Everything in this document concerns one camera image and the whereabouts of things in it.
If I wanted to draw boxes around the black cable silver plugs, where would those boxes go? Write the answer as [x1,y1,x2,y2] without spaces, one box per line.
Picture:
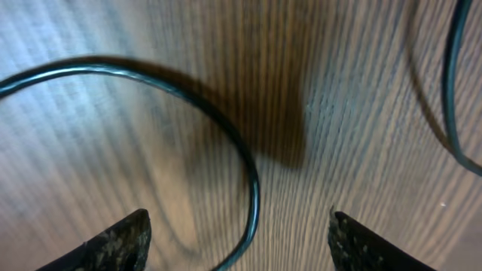
[1,0,481,270]

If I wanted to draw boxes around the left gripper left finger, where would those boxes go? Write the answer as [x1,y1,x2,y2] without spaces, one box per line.
[38,209,151,271]

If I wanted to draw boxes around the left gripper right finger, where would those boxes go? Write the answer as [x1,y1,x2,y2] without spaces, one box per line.
[328,208,435,271]

